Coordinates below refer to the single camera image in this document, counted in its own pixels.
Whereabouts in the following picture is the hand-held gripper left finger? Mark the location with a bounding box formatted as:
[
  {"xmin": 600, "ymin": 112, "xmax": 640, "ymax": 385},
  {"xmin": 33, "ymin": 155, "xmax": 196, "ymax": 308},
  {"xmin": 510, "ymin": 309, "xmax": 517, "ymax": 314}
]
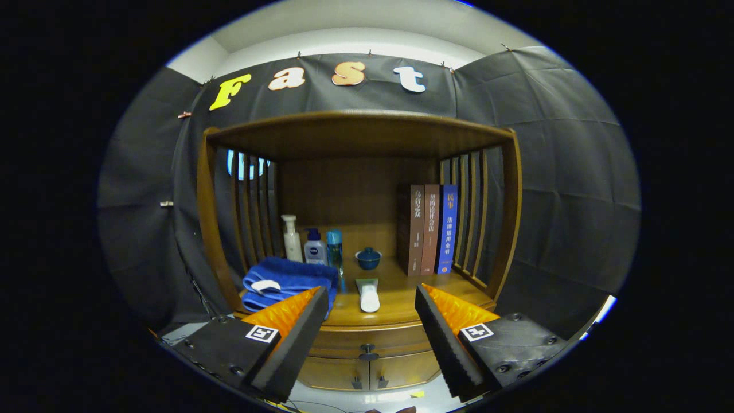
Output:
[{"xmin": 172, "ymin": 286, "xmax": 329, "ymax": 403}]

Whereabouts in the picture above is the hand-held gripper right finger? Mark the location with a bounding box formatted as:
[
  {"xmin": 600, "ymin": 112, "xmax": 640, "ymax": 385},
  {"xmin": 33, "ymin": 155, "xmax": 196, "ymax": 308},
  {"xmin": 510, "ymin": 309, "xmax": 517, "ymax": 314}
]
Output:
[{"xmin": 414, "ymin": 283, "xmax": 569, "ymax": 402}]

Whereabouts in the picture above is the white and green tube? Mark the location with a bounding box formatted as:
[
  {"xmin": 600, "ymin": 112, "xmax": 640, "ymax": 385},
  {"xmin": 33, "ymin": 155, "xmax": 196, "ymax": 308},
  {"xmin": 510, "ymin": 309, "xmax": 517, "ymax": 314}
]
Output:
[{"xmin": 355, "ymin": 278, "xmax": 381, "ymax": 313}]

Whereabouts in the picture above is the wooden cabinet door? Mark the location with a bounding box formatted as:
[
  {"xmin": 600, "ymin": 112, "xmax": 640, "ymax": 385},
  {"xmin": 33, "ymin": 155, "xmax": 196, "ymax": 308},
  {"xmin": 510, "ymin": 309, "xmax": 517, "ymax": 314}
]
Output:
[
  {"xmin": 296, "ymin": 357, "xmax": 369, "ymax": 392},
  {"xmin": 367, "ymin": 350, "xmax": 442, "ymax": 391}
]

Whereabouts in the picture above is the wooden countertop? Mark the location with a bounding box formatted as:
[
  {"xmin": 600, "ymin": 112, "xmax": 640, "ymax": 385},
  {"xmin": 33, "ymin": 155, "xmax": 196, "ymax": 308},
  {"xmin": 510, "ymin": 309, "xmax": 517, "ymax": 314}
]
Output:
[{"xmin": 232, "ymin": 255, "xmax": 497, "ymax": 328}]

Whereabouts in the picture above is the wooden cabinet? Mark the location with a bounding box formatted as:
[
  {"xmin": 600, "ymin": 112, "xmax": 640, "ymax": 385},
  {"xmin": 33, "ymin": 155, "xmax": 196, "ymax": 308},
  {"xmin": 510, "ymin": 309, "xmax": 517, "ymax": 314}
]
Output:
[{"xmin": 197, "ymin": 109, "xmax": 524, "ymax": 393}]

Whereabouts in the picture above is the blue folded towel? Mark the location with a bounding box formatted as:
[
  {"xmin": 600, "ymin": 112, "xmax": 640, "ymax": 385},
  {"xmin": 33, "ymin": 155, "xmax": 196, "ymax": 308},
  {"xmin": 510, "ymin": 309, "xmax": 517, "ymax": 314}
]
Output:
[{"xmin": 241, "ymin": 256, "xmax": 340, "ymax": 315}]

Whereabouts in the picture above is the white bottle with blue cap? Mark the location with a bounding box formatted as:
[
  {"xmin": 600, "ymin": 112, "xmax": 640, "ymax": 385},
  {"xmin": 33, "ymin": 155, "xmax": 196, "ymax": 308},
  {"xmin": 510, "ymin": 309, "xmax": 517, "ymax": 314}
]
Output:
[{"xmin": 304, "ymin": 228, "xmax": 328, "ymax": 266}]

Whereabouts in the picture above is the white pump bottle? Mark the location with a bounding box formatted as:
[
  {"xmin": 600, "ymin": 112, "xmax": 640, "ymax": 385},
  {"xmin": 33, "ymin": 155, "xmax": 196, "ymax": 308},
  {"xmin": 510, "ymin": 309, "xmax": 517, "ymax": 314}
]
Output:
[{"xmin": 281, "ymin": 215, "xmax": 303, "ymax": 263}]

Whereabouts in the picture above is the clear blue bottle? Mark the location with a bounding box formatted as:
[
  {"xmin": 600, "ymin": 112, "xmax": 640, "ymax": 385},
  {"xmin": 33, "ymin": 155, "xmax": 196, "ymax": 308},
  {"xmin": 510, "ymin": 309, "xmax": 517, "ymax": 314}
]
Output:
[{"xmin": 326, "ymin": 230, "xmax": 343, "ymax": 277}]

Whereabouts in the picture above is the blue lidded teacup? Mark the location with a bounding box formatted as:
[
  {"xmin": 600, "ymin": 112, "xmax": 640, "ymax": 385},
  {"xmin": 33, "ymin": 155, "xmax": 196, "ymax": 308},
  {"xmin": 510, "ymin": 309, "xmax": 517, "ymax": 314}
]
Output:
[{"xmin": 355, "ymin": 247, "xmax": 382, "ymax": 271}]

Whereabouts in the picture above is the reddish brown book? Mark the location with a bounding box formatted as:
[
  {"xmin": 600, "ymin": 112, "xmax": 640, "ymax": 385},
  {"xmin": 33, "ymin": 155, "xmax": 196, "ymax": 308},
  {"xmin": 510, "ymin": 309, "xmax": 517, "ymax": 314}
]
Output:
[{"xmin": 420, "ymin": 184, "xmax": 441, "ymax": 276}]

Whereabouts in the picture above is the blue book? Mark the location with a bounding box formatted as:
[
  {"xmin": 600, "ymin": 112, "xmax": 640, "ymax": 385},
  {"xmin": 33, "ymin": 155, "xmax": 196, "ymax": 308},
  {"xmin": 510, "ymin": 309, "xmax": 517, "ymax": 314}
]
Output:
[{"xmin": 435, "ymin": 184, "xmax": 459, "ymax": 275}]

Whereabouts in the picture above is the dark brown book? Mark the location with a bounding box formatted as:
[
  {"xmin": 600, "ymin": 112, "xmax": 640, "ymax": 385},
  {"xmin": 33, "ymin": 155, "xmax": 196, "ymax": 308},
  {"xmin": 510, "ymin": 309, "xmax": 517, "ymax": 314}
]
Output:
[{"xmin": 397, "ymin": 184, "xmax": 425, "ymax": 277}]

